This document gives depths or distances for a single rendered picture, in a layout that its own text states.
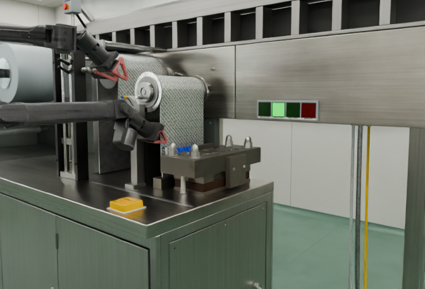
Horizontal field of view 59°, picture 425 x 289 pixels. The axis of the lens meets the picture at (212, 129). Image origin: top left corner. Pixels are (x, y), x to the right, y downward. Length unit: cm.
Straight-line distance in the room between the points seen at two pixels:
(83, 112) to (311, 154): 311
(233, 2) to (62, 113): 85
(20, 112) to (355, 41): 100
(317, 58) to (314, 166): 268
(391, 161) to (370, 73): 247
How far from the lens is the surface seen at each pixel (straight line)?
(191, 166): 122
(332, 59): 135
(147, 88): 137
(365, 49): 132
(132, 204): 115
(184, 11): 177
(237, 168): 137
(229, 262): 137
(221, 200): 125
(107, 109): 117
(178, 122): 142
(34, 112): 103
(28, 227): 170
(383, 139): 372
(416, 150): 145
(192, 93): 148
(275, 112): 144
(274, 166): 419
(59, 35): 121
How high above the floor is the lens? 124
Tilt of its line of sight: 5 degrees down
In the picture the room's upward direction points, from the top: straight up
